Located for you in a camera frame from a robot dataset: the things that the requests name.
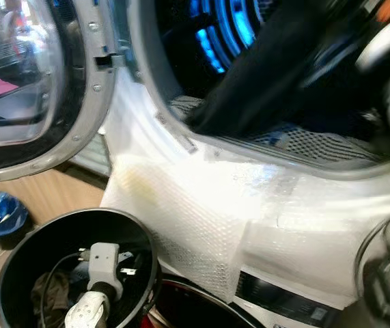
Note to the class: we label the white front-load washer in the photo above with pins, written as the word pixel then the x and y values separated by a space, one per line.
pixel 249 198

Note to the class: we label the olive green garment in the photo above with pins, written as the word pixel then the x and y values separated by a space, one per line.
pixel 48 297

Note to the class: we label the dark red-rimmed round bucket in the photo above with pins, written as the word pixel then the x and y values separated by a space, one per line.
pixel 194 307

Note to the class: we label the black round laundry bucket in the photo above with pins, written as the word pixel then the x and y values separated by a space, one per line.
pixel 44 232

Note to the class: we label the black garment with white print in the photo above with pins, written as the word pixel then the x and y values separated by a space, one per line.
pixel 270 68

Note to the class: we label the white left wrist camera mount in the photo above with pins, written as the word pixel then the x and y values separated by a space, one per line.
pixel 104 263

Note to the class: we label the red cloth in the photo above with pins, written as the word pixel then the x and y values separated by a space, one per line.
pixel 147 322

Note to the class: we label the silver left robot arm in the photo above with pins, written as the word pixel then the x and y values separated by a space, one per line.
pixel 85 313

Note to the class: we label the blue plastic bag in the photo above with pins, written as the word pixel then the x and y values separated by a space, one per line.
pixel 0 215

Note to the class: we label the round glass washer door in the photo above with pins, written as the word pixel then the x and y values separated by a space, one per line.
pixel 17 75

